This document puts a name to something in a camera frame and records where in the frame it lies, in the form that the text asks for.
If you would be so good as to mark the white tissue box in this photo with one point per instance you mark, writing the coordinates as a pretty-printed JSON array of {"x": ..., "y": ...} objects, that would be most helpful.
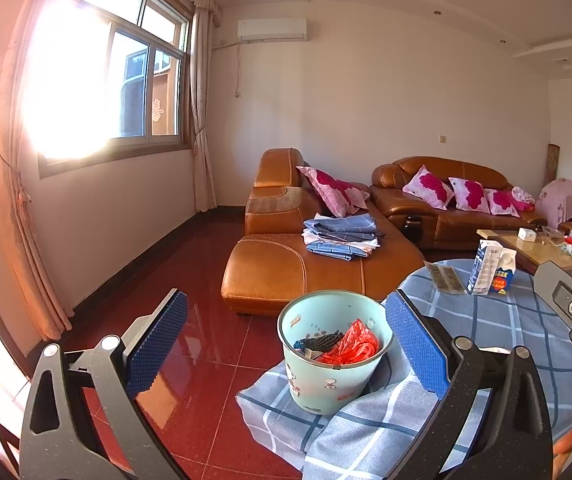
[{"x": 527, "y": 234}]

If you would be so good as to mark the rolled bamboo mat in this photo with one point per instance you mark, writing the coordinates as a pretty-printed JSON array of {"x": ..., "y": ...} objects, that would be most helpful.
[{"x": 553, "y": 165}]

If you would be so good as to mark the light green trash bin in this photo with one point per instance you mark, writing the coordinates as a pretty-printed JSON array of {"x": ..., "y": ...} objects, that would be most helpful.
[{"x": 316, "y": 385}]

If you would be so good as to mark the pink floral pillow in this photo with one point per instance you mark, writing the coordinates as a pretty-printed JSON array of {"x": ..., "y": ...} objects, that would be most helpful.
[
  {"x": 333, "y": 190},
  {"x": 501, "y": 202},
  {"x": 471, "y": 196},
  {"x": 428, "y": 187}
]

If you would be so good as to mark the person's right hand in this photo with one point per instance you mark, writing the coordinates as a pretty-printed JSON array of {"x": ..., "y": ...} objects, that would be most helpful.
[{"x": 568, "y": 447}]

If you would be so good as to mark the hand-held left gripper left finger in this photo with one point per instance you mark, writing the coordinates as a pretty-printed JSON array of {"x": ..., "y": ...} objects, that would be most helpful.
[{"x": 158, "y": 340}]

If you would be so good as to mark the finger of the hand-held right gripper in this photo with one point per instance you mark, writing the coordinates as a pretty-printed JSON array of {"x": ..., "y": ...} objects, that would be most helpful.
[{"x": 546, "y": 280}]

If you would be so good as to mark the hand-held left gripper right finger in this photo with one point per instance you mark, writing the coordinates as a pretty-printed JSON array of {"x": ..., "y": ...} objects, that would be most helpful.
[{"x": 416, "y": 342}]

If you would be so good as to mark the orange leather long sofa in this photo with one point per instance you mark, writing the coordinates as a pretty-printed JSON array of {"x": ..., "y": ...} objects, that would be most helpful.
[{"x": 456, "y": 225}]

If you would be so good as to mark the folded blue striped cloth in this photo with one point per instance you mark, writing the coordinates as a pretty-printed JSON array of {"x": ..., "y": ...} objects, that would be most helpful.
[{"x": 336, "y": 251}]

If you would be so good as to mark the pink draped cloth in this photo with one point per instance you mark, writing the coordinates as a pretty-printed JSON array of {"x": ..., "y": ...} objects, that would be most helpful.
[{"x": 561, "y": 200}]

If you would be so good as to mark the folded white cloth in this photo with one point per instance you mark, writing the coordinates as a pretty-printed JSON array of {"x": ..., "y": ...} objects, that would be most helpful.
[{"x": 311, "y": 239}]

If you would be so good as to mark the tall white milk carton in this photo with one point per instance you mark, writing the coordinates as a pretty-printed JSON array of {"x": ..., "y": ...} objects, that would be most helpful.
[{"x": 481, "y": 267}]

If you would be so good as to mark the blue plaid tablecloth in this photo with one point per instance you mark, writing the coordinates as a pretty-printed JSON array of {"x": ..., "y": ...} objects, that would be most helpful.
[{"x": 366, "y": 435}]

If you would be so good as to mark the pink bundled cloth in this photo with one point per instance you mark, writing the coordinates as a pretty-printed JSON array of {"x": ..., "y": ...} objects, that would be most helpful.
[{"x": 523, "y": 197}]

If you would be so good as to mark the orange leather chaise sofa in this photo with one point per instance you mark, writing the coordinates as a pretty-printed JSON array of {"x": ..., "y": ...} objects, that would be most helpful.
[{"x": 276, "y": 275}]

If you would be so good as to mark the folded blue plaid sheet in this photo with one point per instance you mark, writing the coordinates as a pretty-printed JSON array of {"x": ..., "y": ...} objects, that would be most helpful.
[{"x": 346, "y": 227}]

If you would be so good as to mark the blue white gable carton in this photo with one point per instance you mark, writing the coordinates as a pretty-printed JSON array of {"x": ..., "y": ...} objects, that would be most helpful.
[{"x": 503, "y": 277}]

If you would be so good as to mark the wooden coffee table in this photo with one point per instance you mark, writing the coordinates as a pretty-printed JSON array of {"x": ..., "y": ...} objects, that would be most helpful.
[{"x": 531, "y": 255}]

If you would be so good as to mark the dark wrapper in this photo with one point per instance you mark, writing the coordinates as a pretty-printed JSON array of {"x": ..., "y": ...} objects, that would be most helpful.
[{"x": 316, "y": 342}]

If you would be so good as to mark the clear seaweed packet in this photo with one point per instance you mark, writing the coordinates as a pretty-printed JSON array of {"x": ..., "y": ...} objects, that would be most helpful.
[
  {"x": 435, "y": 277},
  {"x": 453, "y": 280}
]

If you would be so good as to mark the window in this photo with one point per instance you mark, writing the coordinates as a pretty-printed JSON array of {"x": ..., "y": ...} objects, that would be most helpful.
[{"x": 130, "y": 85}]

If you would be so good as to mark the white air conditioner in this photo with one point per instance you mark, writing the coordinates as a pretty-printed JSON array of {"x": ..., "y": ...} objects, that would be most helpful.
[{"x": 272, "y": 30}]

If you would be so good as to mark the pink curtain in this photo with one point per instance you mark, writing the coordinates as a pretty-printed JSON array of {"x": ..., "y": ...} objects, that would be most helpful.
[
  {"x": 30, "y": 210},
  {"x": 203, "y": 110}
]

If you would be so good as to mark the red plastic bag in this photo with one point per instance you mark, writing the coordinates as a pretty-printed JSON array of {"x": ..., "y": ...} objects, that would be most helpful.
[{"x": 353, "y": 342}]

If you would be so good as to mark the clear tray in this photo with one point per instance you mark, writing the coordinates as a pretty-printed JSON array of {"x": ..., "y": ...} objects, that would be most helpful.
[{"x": 552, "y": 232}]

